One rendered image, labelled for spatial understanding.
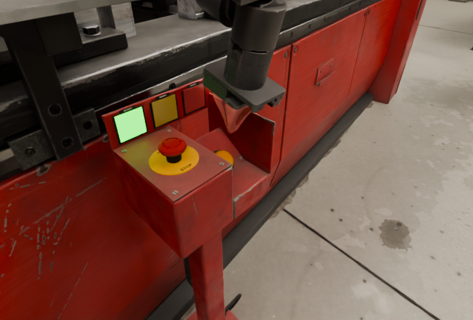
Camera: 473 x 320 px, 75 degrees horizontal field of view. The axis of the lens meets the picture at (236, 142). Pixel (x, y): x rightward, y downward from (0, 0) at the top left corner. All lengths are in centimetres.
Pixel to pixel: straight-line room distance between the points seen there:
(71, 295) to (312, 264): 87
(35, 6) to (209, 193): 28
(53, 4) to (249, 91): 23
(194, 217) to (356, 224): 112
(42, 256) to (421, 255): 129
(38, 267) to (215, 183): 35
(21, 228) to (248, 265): 87
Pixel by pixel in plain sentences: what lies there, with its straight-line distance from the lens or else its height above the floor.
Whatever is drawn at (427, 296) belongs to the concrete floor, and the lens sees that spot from 138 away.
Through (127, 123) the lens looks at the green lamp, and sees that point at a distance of 49.
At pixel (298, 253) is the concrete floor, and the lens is 132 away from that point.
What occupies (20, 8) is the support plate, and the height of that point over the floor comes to 100.
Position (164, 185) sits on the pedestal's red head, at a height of 78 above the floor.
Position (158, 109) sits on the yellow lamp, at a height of 82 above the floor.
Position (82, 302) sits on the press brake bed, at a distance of 76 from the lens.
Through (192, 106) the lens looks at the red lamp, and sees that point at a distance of 55.
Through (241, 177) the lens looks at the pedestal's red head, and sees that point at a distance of 53.
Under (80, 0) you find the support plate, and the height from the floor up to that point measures 100.
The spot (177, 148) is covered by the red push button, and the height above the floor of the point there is 81.
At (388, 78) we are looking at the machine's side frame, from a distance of 248.
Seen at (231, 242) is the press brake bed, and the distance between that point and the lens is 127.
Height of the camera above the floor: 105
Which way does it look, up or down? 35 degrees down
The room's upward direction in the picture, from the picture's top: straight up
